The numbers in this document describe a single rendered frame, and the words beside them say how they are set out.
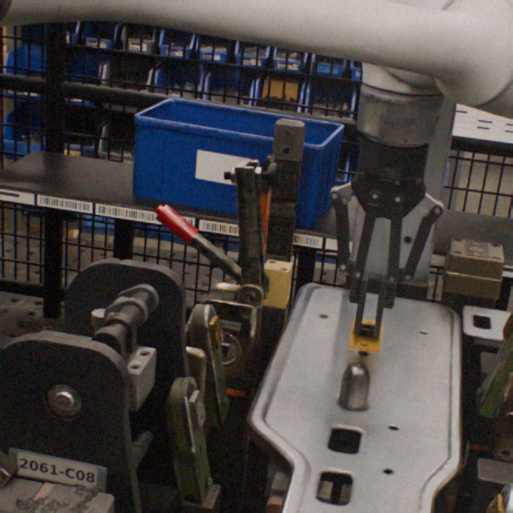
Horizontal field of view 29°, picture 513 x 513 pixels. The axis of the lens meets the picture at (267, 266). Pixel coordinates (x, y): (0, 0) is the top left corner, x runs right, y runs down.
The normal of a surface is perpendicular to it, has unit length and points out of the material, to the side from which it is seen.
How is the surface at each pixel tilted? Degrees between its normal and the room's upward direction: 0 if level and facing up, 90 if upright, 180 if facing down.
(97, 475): 90
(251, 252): 90
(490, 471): 0
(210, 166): 90
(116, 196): 0
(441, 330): 0
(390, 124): 90
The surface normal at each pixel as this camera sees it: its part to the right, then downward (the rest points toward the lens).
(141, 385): 0.98, 0.15
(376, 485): 0.09, -0.93
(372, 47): -0.03, 0.70
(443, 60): 0.26, 0.73
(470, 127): -0.18, 0.35
